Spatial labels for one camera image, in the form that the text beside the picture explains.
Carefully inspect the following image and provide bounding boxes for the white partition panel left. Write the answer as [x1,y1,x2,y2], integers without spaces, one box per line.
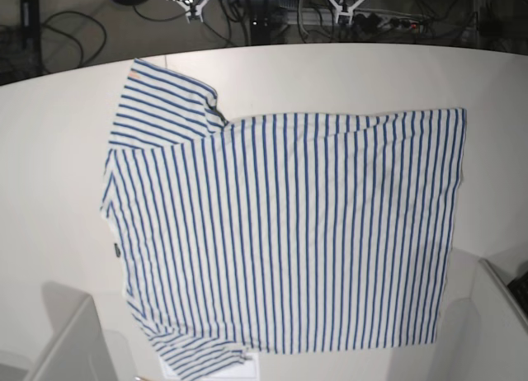
[1,294,118,380]

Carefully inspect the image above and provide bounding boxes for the white partition panel right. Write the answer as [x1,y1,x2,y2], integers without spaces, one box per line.
[431,260,527,380]

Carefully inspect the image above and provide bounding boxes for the white camera mount right background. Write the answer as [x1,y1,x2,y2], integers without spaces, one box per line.
[317,0,372,26]

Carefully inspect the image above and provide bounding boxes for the white camera mount left background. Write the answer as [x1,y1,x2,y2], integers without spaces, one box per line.
[165,0,210,23]

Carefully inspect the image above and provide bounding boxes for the white camera mount background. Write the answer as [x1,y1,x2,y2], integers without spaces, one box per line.
[165,0,210,23]
[317,0,372,26]

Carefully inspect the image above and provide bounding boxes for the blue white striped T-shirt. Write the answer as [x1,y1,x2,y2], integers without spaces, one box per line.
[101,59,467,380]

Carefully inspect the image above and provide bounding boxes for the white partition panel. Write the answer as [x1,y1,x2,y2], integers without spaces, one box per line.
[1,294,118,380]
[431,260,527,380]

